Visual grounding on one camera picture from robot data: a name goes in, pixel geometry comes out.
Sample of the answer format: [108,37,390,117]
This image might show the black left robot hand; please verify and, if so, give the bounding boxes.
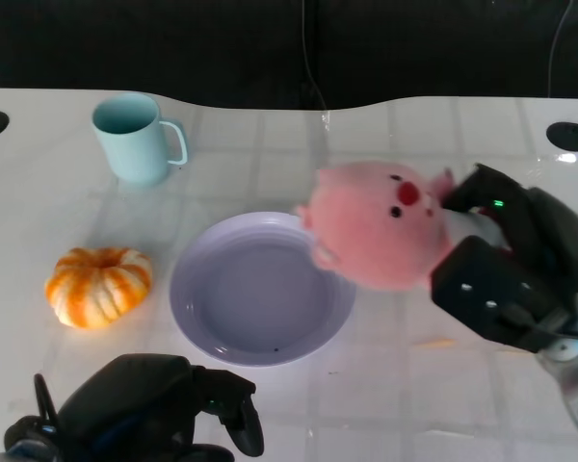
[56,353,265,462]

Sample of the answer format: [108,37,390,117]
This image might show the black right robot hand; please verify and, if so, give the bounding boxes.
[431,163,578,357]

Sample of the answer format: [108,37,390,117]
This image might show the orange striped pumpkin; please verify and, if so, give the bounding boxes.
[43,246,154,330]

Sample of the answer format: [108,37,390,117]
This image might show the pink plush doll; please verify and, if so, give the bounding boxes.
[296,162,512,292]

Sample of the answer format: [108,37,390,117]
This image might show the grey hanging cable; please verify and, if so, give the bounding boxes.
[547,0,578,99]

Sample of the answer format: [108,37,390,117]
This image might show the light blue mug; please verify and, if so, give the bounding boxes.
[92,92,190,187]

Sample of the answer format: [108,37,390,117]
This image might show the lavender round plate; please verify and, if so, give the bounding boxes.
[169,212,357,368]

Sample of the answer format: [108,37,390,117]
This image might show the black sofa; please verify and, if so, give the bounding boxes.
[0,0,578,112]

